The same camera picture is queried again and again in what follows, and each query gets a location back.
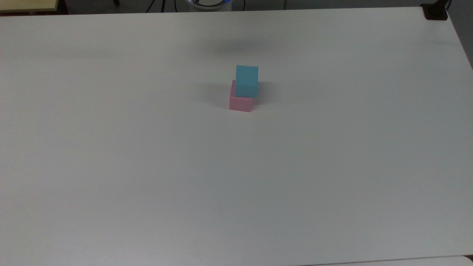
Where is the black table clamp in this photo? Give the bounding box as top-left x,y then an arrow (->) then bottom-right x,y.
421,1 -> 450,21

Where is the yellow wooden table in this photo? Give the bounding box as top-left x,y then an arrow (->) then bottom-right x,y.
0,0 -> 59,15

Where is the black cable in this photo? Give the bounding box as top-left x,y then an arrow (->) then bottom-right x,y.
146,0 -> 167,13

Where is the blue cube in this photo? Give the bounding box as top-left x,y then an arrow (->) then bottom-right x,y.
235,65 -> 259,99

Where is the pink cube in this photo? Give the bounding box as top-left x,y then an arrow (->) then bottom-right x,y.
229,80 -> 253,112

